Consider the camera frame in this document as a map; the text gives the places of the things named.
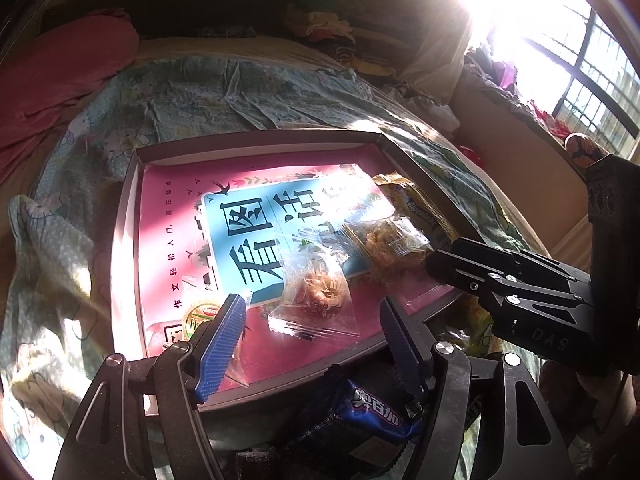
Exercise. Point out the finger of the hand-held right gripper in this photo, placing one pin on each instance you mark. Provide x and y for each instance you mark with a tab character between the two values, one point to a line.
470	280
530	262

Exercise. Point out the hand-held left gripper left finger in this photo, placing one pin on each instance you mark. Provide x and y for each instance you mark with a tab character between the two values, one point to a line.
220	345

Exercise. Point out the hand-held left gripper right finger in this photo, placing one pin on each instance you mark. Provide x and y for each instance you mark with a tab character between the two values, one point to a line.
400	345

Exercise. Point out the green white cracker packet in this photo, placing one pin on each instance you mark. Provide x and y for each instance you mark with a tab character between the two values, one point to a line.
200	314

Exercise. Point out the blue cookie packet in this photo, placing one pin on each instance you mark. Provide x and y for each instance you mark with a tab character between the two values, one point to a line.
360	410

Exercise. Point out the clear flaky pastry packet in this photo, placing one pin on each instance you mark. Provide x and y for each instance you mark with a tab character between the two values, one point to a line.
390	247

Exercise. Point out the yellow snack packet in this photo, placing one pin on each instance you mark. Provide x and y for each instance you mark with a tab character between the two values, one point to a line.
415	205

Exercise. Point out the clear round pastry packet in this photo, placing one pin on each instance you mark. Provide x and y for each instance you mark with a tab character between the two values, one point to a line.
312	295

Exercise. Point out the pink cardboard box tray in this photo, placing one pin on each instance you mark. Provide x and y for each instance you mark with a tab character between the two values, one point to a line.
125	240

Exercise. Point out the person's right hand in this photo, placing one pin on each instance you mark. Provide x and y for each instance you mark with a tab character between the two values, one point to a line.
595	400

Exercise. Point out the orange floral cushion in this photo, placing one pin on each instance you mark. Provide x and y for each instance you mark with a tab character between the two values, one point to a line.
585	149

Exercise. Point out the pink and blue book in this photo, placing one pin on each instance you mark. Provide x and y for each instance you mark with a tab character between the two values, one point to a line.
170	240

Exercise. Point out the red plastic bag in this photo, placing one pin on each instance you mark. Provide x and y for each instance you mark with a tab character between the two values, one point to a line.
470	155

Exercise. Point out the crumpled grey white clothes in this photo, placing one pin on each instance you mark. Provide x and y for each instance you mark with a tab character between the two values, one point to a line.
430	110

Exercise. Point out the clothes on windowsill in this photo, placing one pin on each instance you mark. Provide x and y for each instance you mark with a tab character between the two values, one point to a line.
505	80

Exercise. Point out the barred window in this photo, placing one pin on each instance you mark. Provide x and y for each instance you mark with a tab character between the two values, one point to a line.
590	75

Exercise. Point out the beige curtain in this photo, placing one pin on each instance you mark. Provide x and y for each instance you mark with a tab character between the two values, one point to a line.
435	60

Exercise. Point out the cartoon printed blanket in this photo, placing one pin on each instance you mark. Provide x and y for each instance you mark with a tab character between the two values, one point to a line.
200	100

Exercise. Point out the pile of folded clothes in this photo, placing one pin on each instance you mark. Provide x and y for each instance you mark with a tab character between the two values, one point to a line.
330	30

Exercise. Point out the pink duvet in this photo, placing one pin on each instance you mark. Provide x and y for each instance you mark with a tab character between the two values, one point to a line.
60	75

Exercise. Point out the dark wooden headboard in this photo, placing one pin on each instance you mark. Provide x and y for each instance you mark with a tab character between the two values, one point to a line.
200	0

